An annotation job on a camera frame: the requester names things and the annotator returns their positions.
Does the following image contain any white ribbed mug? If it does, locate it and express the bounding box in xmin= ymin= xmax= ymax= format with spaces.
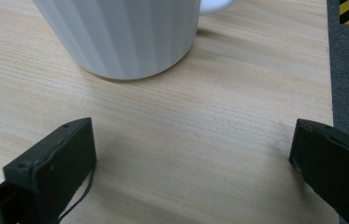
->
xmin=32 ymin=0 xmax=237 ymax=81

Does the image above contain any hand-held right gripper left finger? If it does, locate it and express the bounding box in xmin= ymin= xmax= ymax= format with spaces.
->
xmin=0 ymin=117 xmax=98 ymax=224

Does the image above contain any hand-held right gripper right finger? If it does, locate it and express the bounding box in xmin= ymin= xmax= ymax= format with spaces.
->
xmin=288 ymin=118 xmax=349 ymax=224

